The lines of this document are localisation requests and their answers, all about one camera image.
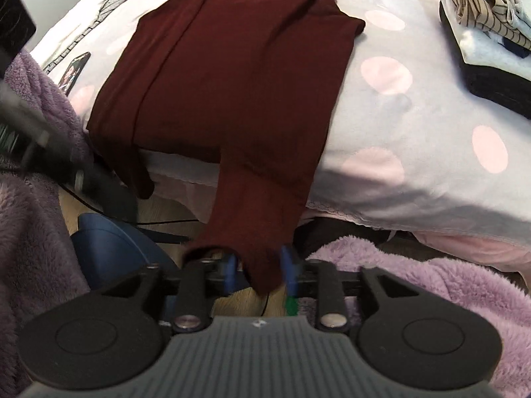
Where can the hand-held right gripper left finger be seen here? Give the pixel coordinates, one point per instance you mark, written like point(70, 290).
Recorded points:
point(229, 275)

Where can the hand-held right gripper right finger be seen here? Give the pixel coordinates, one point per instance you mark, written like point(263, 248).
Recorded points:
point(288, 269)

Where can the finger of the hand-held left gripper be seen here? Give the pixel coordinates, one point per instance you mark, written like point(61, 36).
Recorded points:
point(108, 195)

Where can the maroon long-sleeve garment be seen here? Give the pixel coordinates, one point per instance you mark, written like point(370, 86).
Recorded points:
point(232, 70)

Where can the green knit sock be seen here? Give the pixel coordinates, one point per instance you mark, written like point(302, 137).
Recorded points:
point(291, 306)

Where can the black smartphone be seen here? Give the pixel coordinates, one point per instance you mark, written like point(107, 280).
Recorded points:
point(74, 70)

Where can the white cloth with grey print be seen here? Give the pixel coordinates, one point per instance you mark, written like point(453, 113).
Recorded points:
point(103, 12)

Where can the person's purple fleece robe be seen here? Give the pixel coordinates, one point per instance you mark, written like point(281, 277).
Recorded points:
point(435, 282)

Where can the grey pink polka-dot bedspread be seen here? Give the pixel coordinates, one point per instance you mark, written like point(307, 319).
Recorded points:
point(415, 132)

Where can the pink bed sheet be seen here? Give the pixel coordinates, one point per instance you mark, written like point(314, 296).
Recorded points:
point(477, 251)

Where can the black folded garment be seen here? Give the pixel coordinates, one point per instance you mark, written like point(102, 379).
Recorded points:
point(498, 83)

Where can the light grey folded garment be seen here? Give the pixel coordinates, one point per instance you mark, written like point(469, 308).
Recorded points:
point(477, 43)

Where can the pale blue garment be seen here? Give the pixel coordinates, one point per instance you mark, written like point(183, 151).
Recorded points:
point(520, 12)

